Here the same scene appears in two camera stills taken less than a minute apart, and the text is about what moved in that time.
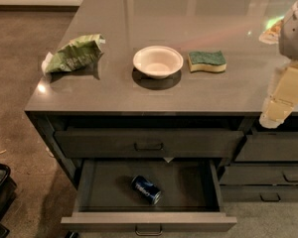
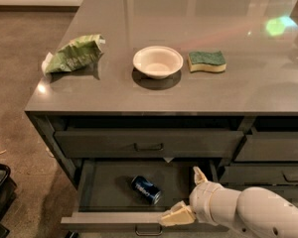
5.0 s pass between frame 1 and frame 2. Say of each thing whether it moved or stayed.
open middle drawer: stayed
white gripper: moved
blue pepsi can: stayed
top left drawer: stayed
